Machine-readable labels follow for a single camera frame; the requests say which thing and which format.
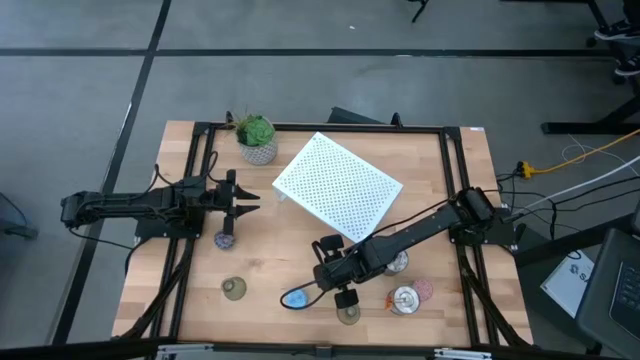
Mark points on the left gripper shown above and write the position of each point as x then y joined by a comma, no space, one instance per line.
215,196

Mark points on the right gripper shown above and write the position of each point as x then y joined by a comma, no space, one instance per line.
337,270

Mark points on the purple patterned round tin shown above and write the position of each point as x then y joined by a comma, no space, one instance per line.
224,241

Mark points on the blue patterned round tin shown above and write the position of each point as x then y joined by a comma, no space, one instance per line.
296,299

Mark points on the silver tin candle can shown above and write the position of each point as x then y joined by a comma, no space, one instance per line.
404,300
399,264

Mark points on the pink patterned round tin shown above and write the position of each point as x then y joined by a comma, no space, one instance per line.
424,289

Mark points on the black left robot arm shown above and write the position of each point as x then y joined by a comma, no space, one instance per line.
140,200

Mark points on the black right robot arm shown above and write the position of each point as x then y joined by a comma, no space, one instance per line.
425,225

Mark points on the potted green succulent plant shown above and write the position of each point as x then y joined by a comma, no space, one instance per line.
256,132

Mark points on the white perforated shelf riser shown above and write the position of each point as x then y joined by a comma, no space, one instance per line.
340,185

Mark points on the black box behind table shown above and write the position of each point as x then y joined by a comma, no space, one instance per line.
345,116

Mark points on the black aluminium crossbeam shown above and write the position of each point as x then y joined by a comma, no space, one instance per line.
75,350

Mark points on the dark chair base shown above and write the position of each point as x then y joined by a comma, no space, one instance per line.
15,230

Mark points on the white printed paper sheet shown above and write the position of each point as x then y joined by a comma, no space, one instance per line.
567,287

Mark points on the black desk bar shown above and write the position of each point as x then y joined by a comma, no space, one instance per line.
575,242

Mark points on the black stand leg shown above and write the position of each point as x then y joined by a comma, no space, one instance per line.
420,10

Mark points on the black laptop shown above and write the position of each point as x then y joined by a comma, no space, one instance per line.
600,300

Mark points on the black chair caster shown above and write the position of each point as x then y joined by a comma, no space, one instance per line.
591,42
620,77

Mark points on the person's foot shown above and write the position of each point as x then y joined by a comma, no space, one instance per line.
617,31
630,66

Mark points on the small black table camera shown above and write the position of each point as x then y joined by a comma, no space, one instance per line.
323,351

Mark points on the silver metal bracket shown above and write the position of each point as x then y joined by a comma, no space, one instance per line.
462,354
185,350

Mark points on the black aluminium table frame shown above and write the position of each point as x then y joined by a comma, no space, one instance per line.
425,129

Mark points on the black desk leg frame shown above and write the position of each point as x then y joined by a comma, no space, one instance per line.
575,128

